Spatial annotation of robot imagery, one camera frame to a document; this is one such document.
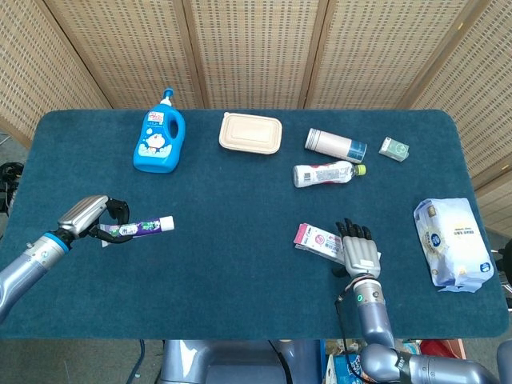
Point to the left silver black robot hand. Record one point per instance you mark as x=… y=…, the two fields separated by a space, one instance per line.
x=82 y=214

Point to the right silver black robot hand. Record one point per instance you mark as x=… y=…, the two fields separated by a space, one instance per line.
x=360 y=256

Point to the white pink toothpaste box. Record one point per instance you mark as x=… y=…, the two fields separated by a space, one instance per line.
x=316 y=240

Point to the purple toothpaste tube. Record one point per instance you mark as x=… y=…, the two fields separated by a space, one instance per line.
x=152 y=225

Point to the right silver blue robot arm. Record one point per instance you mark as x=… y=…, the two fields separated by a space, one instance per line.
x=374 y=316

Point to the blue printed package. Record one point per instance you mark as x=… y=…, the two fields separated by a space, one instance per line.
x=340 y=370

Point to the beige lidded lunch box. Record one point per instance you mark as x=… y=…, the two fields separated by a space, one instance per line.
x=250 y=134

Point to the white drink bottle green cap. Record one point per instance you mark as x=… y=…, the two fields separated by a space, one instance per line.
x=324 y=174

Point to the white blue tissue pack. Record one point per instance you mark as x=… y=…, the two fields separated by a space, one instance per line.
x=452 y=240

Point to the blue cartoon detergent bottle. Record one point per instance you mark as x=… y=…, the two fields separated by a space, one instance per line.
x=156 y=148

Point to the light blue snack bag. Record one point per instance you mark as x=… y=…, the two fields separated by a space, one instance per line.
x=408 y=347

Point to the blue plastic crate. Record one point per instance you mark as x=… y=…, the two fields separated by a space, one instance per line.
x=322 y=360

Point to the small green carton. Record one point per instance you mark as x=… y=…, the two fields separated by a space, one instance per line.
x=394 y=149

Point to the white blue cylindrical flask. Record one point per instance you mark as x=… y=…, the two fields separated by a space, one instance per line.
x=334 y=145

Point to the red bag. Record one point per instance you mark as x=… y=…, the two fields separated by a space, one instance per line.
x=444 y=348

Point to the dark blue table mat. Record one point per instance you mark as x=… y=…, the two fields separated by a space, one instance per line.
x=240 y=200

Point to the black stand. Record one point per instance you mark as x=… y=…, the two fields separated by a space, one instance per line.
x=505 y=256

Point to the woven wooden screen panel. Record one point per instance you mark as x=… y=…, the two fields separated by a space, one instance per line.
x=124 y=52
x=480 y=88
x=256 y=52
x=384 y=52
x=32 y=72

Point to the grey blue robot torso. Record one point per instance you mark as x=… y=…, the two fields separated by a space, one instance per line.
x=224 y=360

